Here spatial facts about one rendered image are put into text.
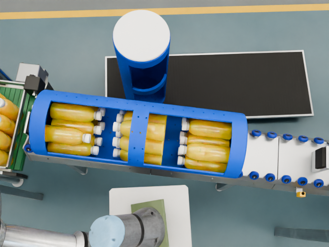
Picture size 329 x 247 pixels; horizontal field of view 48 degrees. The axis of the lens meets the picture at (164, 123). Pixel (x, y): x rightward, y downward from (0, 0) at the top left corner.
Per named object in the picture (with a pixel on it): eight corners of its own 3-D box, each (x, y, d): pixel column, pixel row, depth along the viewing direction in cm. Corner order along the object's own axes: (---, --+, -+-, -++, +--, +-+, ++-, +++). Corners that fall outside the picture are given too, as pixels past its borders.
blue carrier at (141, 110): (231, 182, 169) (246, 173, 142) (43, 159, 169) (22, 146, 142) (235, 123, 177) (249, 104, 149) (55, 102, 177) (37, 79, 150)
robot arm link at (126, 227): (146, 238, 122) (114, 244, 112) (123, 256, 128) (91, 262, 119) (133, 207, 128) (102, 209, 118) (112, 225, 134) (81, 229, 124)
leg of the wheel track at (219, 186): (223, 191, 262) (243, 183, 201) (215, 190, 262) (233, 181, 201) (223, 183, 264) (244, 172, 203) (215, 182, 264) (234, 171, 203)
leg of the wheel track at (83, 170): (87, 175, 262) (67, 161, 202) (79, 174, 262) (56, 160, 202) (88, 167, 264) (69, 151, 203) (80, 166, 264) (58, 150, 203)
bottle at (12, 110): (18, 105, 181) (2, 91, 162) (26, 116, 180) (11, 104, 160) (6, 114, 180) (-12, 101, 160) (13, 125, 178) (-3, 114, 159)
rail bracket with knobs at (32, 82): (43, 101, 182) (36, 94, 172) (28, 99, 182) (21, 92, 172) (47, 82, 185) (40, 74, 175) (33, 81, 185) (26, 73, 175)
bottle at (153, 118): (167, 114, 155) (120, 109, 155) (165, 132, 155) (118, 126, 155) (167, 115, 162) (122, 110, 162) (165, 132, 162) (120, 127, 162)
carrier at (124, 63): (117, 97, 262) (147, 122, 258) (100, 38, 178) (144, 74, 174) (143, 69, 269) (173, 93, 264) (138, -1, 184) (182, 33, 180)
